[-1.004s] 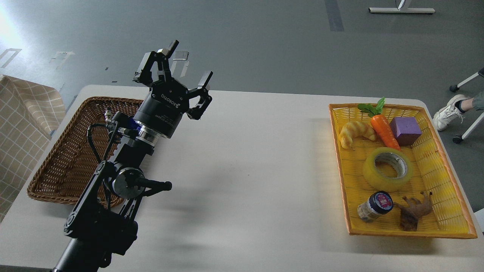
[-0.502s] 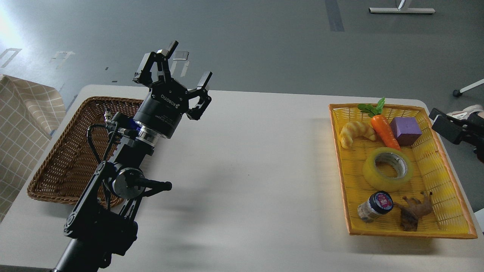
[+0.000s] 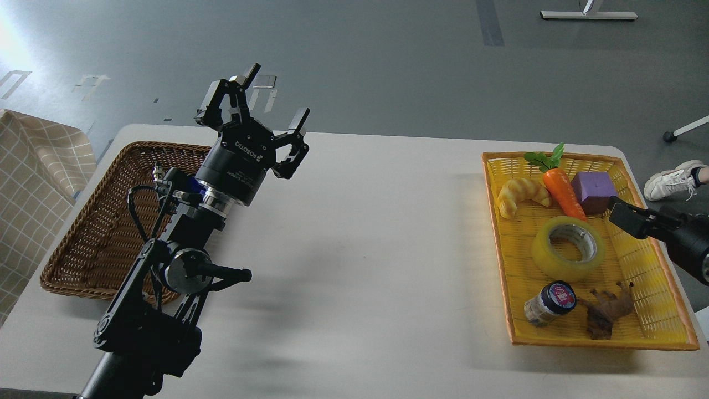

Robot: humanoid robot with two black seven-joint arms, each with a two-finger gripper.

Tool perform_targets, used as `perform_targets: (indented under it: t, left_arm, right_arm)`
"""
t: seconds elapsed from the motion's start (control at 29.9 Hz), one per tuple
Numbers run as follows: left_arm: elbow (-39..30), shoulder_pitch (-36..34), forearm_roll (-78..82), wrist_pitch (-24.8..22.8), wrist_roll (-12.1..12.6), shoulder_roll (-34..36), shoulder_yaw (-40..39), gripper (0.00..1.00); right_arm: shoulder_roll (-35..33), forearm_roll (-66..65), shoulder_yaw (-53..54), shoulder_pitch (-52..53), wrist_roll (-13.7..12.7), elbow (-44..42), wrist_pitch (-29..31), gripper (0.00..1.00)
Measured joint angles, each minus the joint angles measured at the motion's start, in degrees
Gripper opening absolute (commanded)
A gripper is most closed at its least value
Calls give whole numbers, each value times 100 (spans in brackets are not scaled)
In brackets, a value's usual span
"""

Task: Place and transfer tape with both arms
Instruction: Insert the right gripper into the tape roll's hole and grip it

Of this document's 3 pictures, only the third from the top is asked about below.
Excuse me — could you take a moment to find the toy croissant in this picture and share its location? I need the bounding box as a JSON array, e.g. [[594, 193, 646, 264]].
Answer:
[[496, 178, 553, 219]]

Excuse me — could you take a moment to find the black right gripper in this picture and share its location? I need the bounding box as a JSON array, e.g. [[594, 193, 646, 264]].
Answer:
[[608, 196, 708, 285]]

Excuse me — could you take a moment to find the beige checkered cloth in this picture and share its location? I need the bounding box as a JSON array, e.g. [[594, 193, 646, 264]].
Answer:
[[1, 109, 96, 323]]

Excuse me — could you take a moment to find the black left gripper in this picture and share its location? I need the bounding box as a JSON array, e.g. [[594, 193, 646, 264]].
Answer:
[[194, 63, 311, 206]]

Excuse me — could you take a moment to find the yellow tape roll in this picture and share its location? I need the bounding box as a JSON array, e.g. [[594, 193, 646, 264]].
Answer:
[[530, 216, 606, 283]]

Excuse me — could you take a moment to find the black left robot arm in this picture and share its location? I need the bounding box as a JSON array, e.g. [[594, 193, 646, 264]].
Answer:
[[79, 63, 310, 398]]

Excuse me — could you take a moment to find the purple cube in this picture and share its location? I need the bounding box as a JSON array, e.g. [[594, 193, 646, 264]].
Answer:
[[571, 171, 618, 216]]

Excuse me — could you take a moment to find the toy carrot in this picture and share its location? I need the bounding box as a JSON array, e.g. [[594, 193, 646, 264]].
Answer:
[[523, 143, 588, 222]]

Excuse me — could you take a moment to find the white metal stand base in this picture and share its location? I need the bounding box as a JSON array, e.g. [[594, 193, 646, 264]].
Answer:
[[540, 1, 638, 21]]

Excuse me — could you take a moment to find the yellow plastic tray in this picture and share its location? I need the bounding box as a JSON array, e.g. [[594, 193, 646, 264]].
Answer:
[[481, 152, 701, 351]]

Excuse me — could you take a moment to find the white sneaker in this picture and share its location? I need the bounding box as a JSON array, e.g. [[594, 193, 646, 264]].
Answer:
[[643, 160, 708, 202]]

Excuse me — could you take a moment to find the small glass jar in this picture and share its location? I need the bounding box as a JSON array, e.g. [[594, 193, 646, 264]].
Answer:
[[523, 280, 577, 328]]

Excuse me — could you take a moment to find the white chair leg with caster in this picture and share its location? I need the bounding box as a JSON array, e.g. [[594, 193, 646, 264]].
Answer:
[[662, 116, 709, 143]]

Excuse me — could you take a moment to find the brown wicker basket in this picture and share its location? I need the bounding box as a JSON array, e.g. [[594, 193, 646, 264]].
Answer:
[[40, 141, 209, 301]]

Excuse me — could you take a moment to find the brown toy animal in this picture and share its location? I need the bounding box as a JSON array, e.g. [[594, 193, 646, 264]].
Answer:
[[577, 281, 635, 340]]

